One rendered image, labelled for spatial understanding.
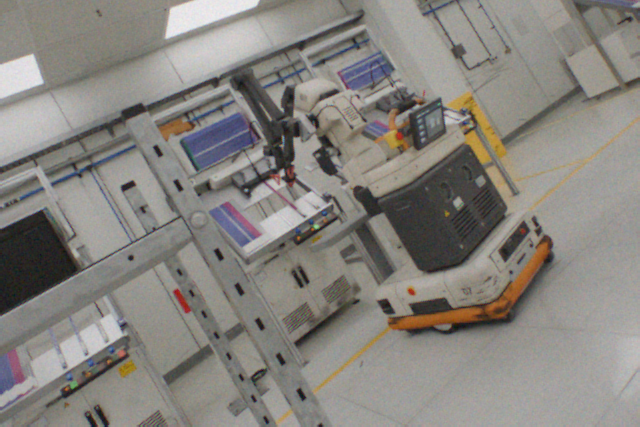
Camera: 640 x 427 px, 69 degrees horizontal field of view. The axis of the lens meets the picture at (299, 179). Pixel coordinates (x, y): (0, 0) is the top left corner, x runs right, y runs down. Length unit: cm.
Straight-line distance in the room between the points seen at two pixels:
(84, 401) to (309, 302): 145
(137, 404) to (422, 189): 205
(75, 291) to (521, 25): 795
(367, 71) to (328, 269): 176
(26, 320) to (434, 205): 171
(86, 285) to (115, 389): 253
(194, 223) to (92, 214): 420
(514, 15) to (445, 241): 646
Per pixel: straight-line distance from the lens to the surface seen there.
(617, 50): 653
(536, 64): 809
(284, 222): 300
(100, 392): 310
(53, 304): 58
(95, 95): 511
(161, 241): 58
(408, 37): 596
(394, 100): 405
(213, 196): 330
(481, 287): 205
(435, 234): 206
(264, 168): 334
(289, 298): 324
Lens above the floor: 90
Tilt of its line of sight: 1 degrees up
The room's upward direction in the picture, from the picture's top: 31 degrees counter-clockwise
